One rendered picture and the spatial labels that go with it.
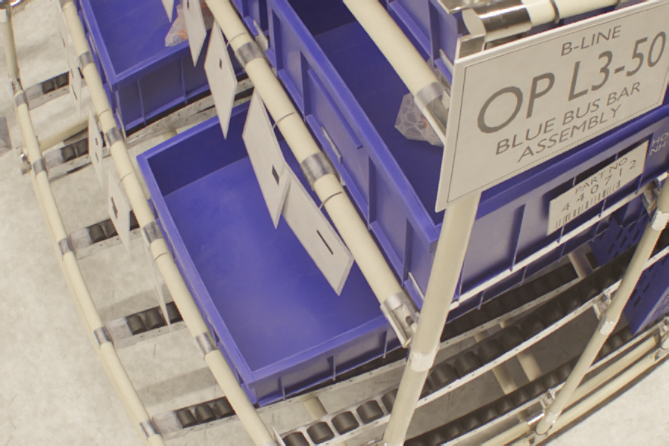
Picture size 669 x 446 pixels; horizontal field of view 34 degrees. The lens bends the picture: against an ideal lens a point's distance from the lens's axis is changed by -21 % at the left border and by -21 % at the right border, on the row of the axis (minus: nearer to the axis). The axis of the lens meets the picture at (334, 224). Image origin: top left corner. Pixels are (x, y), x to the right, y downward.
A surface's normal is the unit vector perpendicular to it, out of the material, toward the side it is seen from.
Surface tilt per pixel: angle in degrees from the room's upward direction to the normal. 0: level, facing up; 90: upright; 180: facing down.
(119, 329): 11
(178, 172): 90
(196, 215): 3
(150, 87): 90
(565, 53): 90
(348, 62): 5
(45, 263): 0
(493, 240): 90
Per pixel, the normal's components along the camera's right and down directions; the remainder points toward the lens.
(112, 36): 0.00, -0.47
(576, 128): 0.46, 0.79
